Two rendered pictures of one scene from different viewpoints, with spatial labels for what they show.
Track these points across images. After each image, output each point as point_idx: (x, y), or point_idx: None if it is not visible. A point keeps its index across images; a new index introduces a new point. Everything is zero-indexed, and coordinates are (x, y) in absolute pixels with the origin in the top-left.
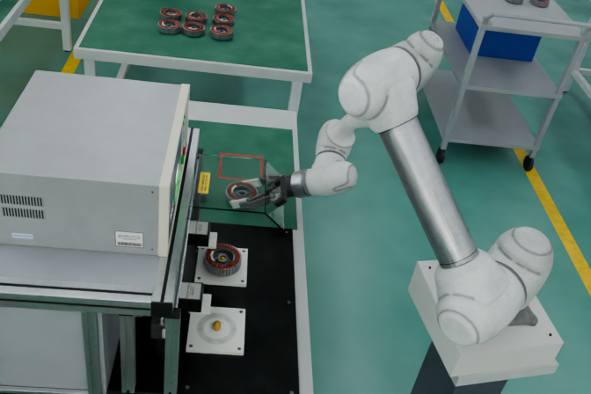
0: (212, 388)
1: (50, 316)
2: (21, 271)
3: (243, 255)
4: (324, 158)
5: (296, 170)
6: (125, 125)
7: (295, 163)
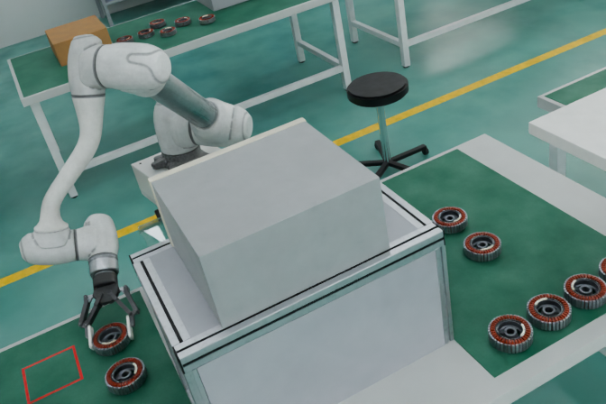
0: None
1: None
2: (395, 218)
3: None
4: (86, 234)
5: (37, 334)
6: (246, 167)
7: (23, 341)
